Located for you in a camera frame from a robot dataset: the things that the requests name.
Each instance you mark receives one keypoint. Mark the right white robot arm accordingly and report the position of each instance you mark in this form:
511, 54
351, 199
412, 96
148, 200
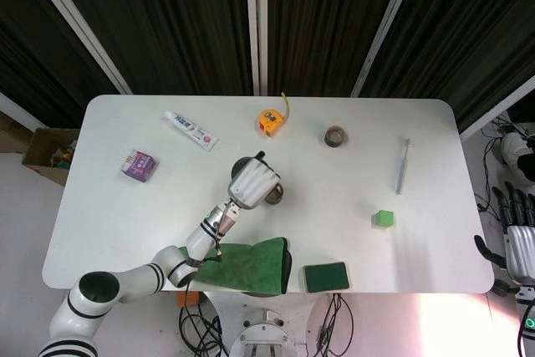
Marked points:
527, 319

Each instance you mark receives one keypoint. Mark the green cube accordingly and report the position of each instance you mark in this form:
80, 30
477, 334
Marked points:
383, 219

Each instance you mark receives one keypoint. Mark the green microfibre cloth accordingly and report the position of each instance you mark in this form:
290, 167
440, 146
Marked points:
251, 267

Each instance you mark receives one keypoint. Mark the white partition frame post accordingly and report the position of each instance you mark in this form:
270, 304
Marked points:
497, 110
386, 27
256, 27
79, 27

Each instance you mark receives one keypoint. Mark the small purple white box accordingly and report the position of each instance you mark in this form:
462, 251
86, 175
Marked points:
140, 164

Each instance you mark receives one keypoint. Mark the white toothpaste tube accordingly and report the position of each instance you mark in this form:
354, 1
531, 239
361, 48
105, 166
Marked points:
190, 128

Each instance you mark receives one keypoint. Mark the grey toothbrush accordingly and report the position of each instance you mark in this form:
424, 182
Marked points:
403, 169

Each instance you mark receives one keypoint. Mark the dark ceramic cup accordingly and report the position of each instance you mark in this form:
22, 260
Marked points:
336, 137
278, 197

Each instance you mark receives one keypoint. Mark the cardboard box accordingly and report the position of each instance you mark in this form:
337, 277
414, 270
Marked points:
42, 152

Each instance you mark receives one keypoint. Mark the orange block under table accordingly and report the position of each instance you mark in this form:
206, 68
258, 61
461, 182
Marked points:
190, 299

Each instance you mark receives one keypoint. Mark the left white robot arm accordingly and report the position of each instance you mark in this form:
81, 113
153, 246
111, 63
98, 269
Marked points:
138, 279

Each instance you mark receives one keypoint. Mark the yellow tape measure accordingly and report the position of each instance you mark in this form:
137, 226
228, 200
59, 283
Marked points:
271, 122

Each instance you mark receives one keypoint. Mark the green yellow sponge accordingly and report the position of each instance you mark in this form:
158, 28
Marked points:
327, 276

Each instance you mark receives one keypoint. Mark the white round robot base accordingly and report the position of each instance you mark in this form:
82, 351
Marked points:
261, 336

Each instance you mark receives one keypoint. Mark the white black device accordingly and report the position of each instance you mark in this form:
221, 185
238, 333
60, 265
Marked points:
512, 150

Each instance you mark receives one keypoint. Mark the dark curtain panel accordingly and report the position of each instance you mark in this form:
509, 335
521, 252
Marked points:
322, 22
37, 52
468, 27
167, 22

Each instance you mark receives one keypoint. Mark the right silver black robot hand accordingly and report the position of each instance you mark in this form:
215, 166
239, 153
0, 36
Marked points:
522, 252

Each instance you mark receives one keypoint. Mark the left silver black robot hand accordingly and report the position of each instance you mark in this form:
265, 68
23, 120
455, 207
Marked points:
251, 183

